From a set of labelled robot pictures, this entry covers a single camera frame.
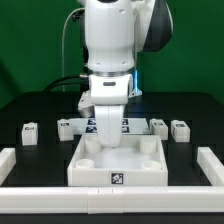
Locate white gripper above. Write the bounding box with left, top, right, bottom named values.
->
left=78, top=74, right=133, bottom=147

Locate white square tabletop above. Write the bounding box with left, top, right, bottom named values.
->
left=67, top=135, right=168, bottom=187

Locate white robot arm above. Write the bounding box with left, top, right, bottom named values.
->
left=78, top=0, right=173, bottom=147

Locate white sheet with fiducial tags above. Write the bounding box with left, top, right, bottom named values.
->
left=70, top=118, right=150, bottom=135

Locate white U-shaped obstacle fence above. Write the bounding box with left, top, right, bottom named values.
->
left=0, top=148, right=224, bottom=214

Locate black cable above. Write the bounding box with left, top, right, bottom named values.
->
left=44, top=75, right=90, bottom=93

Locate black camera on stand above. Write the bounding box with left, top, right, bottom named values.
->
left=72, top=9, right=85, bottom=32

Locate white cable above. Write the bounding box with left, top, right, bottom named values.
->
left=61, top=8, right=84, bottom=93

